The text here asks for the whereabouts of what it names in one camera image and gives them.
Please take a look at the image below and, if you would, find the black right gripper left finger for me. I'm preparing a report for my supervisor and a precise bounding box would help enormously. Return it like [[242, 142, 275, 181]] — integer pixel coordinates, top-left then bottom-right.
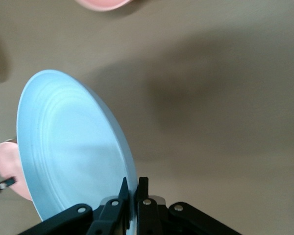
[[19, 176, 132, 235]]

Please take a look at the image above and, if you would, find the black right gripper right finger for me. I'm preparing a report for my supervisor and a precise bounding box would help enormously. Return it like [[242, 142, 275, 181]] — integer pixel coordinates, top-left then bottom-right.
[[136, 176, 243, 235]]

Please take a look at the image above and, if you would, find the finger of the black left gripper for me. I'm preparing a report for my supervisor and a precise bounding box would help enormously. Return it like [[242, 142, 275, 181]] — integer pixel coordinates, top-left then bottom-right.
[[0, 177, 17, 199]]

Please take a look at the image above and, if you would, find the pink plate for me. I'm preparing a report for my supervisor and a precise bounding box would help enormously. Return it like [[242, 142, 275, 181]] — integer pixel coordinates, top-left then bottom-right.
[[0, 141, 34, 202]]

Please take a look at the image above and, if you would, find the blue plate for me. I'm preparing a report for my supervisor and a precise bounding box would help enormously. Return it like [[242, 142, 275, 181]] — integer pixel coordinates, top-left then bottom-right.
[[16, 70, 138, 233]]

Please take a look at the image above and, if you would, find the brown table cover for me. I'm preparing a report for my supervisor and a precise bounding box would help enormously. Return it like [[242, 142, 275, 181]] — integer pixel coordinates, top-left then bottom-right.
[[0, 0, 294, 235]]

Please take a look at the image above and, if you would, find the pink bowl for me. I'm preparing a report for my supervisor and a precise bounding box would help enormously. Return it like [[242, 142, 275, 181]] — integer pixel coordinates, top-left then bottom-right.
[[73, 0, 133, 12]]

